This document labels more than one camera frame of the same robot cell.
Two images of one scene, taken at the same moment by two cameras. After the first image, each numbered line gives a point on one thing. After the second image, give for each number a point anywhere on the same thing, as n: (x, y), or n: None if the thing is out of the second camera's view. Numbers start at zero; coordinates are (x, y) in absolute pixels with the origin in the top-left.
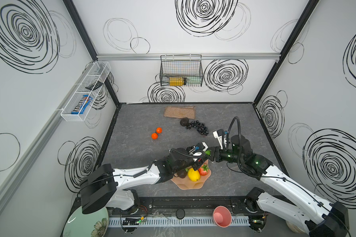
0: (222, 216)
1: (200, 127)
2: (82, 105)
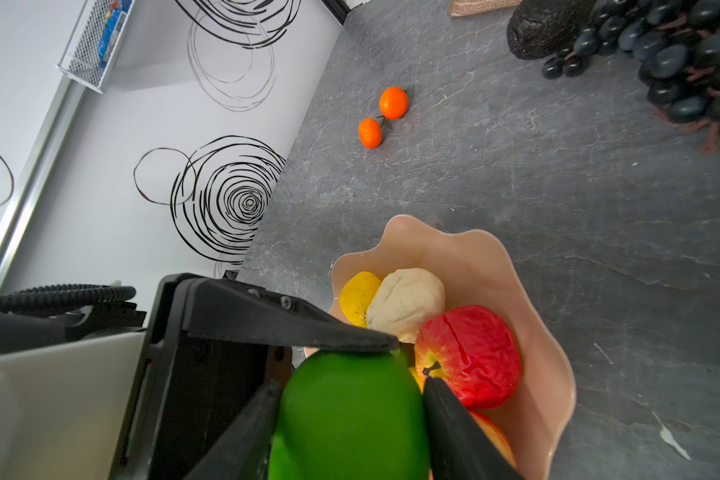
0: None
1: (689, 54)
2: (113, 23)
